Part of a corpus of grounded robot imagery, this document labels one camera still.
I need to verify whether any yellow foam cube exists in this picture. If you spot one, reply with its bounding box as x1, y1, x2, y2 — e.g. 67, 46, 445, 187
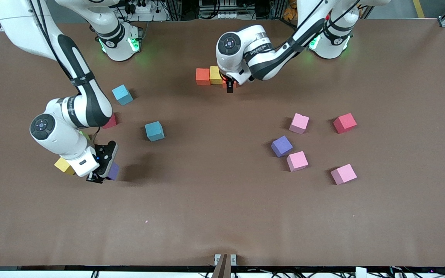
54, 158, 75, 176
209, 66, 224, 85

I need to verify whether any blue foam cube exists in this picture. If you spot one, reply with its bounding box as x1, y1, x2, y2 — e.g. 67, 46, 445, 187
145, 121, 165, 142
112, 85, 134, 106

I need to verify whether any grey electronics box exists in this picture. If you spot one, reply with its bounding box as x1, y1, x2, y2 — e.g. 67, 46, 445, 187
199, 0, 238, 20

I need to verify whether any pink foam cube with notch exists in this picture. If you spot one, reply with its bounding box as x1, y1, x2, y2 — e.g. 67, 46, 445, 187
289, 113, 310, 134

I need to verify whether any orange bag pile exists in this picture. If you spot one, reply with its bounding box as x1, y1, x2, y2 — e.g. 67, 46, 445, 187
283, 0, 299, 20

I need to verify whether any brown table cover sheet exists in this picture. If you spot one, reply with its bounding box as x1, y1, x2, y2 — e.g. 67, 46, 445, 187
0, 19, 445, 268

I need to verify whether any white power strip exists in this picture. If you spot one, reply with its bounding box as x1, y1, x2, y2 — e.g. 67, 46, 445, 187
125, 0, 153, 14

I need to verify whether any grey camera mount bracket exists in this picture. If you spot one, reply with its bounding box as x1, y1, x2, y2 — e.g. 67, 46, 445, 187
212, 254, 238, 278

